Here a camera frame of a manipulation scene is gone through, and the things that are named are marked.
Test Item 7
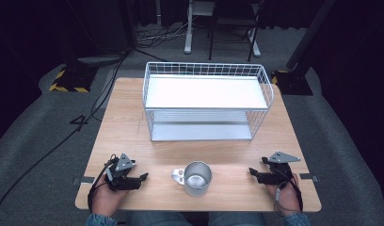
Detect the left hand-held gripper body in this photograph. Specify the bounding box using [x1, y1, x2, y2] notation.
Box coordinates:
[104, 153, 142, 192]

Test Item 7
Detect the grey tape strip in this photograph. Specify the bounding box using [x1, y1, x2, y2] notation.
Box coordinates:
[298, 172, 320, 184]
[72, 175, 96, 186]

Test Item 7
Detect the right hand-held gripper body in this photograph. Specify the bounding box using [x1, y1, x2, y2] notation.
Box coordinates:
[261, 151, 302, 186]

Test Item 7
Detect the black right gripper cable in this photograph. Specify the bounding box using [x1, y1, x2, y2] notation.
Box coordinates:
[272, 168, 305, 218]

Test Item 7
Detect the person's right hand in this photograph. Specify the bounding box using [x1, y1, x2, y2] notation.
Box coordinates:
[264, 173, 303, 218]

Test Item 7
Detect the metal cup with handle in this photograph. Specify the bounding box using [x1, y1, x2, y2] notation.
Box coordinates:
[170, 160, 214, 199]

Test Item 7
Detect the person's left hand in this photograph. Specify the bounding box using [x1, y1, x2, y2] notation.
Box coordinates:
[91, 174, 132, 218]

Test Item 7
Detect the black metal chair frame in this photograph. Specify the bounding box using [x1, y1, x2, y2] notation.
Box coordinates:
[208, 0, 264, 63]

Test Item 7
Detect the bundle of floor cables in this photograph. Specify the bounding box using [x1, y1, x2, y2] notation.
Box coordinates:
[136, 22, 194, 50]

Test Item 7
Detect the yellow-black striped stand base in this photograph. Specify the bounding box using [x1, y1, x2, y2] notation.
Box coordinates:
[48, 64, 100, 94]

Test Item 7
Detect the person's right leg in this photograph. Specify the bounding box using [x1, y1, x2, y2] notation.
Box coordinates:
[208, 211, 269, 226]

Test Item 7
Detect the white wire shelf rack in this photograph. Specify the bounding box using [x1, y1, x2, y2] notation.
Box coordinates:
[141, 60, 275, 143]

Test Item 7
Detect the black stand with striped base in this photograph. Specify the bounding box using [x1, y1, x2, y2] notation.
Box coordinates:
[270, 0, 338, 97]

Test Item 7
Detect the long black floor cable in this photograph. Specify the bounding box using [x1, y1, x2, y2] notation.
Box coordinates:
[0, 51, 129, 218]

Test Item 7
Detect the person's left leg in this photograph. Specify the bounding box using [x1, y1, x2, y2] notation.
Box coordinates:
[125, 211, 194, 226]

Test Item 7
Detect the white metal stand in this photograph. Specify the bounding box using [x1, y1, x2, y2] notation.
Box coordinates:
[184, 0, 262, 58]

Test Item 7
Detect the person's leg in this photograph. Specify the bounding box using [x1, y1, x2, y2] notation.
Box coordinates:
[125, 211, 194, 226]
[208, 211, 269, 226]

